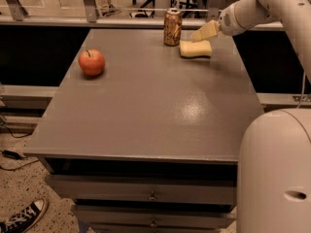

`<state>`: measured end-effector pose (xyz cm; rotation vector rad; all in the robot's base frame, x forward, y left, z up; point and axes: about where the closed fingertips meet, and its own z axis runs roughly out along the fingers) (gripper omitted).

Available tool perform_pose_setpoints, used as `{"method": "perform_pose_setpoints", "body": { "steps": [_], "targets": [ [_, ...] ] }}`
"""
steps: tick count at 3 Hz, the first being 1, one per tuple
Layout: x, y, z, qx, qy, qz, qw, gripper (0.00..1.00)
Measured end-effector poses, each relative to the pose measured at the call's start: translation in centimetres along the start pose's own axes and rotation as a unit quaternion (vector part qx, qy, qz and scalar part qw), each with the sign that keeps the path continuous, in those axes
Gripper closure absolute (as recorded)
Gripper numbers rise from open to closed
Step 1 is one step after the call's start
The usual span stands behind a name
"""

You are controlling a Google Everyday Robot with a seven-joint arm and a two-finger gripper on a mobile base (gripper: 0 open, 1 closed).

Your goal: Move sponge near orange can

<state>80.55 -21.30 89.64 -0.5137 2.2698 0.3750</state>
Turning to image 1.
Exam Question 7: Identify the black white sneaker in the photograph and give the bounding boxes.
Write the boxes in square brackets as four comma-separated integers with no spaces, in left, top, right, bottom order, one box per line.
[0,198,49,233]

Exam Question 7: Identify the black office chair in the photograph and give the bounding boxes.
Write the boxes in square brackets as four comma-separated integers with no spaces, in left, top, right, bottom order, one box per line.
[129,0,200,18]

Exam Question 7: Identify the orange soda can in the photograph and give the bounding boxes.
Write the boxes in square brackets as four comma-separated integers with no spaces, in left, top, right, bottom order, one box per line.
[164,8,182,46]

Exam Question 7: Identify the person's shoe in background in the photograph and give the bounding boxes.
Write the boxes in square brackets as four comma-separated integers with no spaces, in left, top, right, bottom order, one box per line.
[102,5,121,17]

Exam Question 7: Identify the black power adapter with cable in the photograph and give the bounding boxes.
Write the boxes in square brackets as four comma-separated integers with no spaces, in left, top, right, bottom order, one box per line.
[0,126,36,172]

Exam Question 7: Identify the grey drawer cabinet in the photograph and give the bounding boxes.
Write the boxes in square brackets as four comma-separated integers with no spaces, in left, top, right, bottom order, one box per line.
[25,29,262,233]

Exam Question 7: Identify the red apple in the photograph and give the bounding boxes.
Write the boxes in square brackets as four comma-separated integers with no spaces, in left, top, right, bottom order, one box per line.
[78,50,105,77]

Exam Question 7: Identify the yellow sponge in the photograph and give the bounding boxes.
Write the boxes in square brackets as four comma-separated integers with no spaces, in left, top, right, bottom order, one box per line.
[180,40,212,58]

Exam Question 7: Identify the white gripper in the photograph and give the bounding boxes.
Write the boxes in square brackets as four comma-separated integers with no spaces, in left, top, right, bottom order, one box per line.
[190,4,243,42]

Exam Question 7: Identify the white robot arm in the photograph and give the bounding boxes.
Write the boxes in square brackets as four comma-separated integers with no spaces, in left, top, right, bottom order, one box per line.
[192,0,311,233]

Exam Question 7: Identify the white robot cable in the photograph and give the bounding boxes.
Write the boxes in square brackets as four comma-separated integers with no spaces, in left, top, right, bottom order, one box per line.
[295,71,307,110]

